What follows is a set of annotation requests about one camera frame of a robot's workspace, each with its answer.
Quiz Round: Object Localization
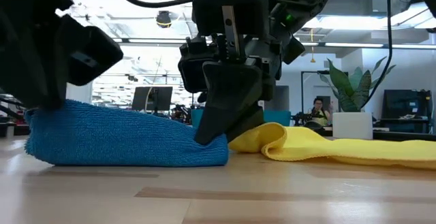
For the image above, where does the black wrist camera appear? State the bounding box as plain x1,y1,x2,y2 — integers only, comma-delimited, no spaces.
55,14,125,87
178,35,219,95

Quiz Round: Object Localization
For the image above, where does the yellow hanging pendant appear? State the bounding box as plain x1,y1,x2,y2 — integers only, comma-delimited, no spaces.
309,28,317,64

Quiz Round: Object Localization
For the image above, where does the person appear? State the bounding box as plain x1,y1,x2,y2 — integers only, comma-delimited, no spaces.
307,97,334,127

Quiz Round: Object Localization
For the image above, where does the snake plant in white pot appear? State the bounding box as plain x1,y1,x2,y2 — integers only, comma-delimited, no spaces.
318,56,397,140

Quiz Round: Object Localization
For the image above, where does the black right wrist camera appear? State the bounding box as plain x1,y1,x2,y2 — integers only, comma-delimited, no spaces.
178,35,219,95

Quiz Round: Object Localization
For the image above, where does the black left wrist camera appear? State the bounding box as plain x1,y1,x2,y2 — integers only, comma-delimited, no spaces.
55,14,125,87

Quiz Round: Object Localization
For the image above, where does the ceiling light strip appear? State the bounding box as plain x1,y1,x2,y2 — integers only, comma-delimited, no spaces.
299,41,436,50
114,37,191,46

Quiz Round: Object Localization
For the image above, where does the black aluminium table frame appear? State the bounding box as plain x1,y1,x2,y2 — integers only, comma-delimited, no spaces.
373,131,436,142

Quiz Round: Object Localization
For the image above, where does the black pole frame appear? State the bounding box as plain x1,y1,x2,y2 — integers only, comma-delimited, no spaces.
300,69,330,114

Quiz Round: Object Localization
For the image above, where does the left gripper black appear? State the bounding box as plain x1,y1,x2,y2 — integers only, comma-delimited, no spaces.
0,0,74,111

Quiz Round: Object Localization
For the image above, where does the black hanging cable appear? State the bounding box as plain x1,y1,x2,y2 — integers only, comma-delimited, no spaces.
360,0,398,110

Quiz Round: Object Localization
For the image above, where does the black round ceiling device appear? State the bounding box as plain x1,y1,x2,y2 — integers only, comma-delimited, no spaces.
155,10,172,29

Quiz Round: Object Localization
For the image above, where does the black computer monitor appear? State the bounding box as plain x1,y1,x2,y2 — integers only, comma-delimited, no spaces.
131,86,174,115

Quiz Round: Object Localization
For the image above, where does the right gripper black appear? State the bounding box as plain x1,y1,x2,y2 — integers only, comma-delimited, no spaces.
192,0,307,146

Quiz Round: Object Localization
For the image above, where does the blue microfiber towel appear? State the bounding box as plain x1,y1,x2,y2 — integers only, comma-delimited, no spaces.
24,98,230,168

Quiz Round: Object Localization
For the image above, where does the yellow microfiber towel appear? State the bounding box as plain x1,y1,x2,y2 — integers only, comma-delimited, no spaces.
228,121,436,171

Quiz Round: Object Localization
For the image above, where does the teal plastic basket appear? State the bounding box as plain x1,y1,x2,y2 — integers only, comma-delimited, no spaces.
189,108,292,129

